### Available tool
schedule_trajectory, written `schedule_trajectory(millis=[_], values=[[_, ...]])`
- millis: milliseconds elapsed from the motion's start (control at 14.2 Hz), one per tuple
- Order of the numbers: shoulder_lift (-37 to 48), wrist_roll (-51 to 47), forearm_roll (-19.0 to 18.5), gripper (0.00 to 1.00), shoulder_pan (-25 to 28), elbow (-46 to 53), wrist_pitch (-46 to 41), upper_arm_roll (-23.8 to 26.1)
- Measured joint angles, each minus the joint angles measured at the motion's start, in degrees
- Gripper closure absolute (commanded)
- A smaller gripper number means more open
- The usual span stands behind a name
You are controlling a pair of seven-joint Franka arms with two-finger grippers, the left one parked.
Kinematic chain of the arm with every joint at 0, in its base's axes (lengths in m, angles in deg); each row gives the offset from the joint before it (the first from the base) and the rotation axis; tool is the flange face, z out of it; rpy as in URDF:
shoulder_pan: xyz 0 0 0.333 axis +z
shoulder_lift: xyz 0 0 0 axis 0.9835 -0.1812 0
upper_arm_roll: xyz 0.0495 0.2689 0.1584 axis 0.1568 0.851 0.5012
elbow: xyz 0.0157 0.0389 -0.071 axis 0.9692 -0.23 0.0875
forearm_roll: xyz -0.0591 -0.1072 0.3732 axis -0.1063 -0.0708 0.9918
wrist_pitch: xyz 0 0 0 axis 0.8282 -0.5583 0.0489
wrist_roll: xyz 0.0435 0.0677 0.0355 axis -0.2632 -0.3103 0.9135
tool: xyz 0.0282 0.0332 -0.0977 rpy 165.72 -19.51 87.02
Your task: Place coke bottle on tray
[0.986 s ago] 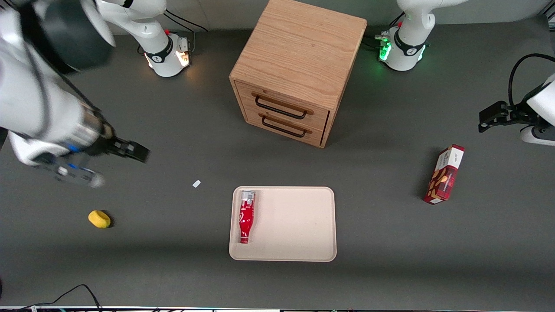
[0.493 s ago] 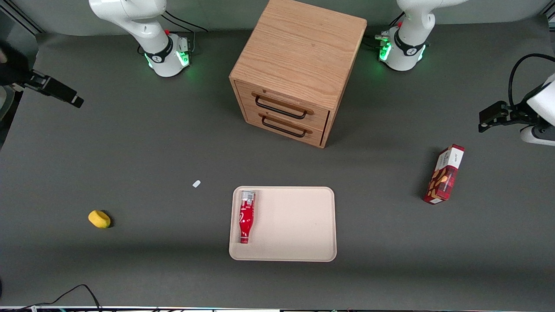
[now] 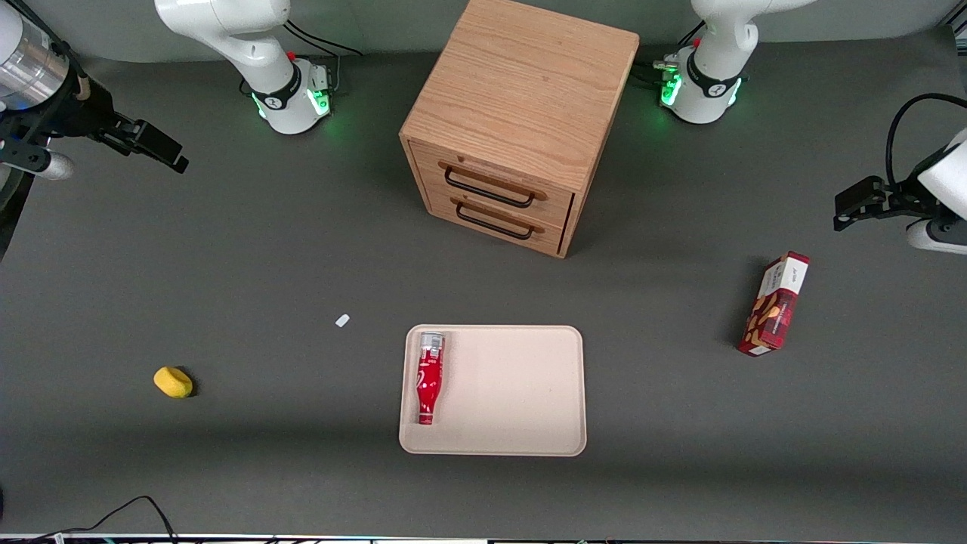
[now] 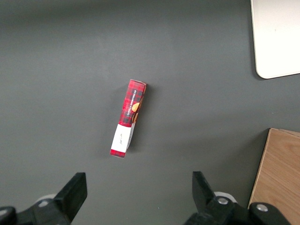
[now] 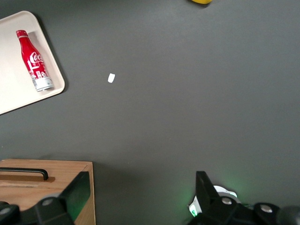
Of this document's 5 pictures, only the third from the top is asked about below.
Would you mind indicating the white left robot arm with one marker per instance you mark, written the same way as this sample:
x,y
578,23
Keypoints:
x,y
710,75

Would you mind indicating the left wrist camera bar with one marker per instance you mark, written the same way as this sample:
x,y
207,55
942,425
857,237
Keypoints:
x,y
937,238

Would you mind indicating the yellow lemon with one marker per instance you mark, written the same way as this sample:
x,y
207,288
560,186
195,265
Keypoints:
x,y
173,382

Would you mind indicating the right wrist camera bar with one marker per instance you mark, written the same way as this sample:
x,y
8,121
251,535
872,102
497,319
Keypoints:
x,y
57,166

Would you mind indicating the red snack box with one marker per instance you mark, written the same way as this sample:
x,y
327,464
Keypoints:
x,y
774,306

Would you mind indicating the beige rectangular tray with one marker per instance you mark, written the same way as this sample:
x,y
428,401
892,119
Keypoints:
x,y
514,393

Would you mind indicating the wooden drawer cabinet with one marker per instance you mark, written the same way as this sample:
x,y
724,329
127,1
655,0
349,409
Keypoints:
x,y
521,83

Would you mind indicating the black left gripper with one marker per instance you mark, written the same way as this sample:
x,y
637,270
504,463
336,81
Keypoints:
x,y
894,201

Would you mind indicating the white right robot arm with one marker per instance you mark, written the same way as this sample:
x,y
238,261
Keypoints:
x,y
249,45

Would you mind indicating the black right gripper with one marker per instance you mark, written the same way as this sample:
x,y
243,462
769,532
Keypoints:
x,y
81,113

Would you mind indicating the wooden drawer front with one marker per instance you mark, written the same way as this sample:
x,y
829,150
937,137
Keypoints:
x,y
559,204
551,230

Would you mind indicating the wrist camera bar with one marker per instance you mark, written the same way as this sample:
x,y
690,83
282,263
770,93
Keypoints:
x,y
937,238
57,166

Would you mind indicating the red ketchup bottle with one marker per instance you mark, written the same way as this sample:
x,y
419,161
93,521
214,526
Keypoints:
x,y
429,378

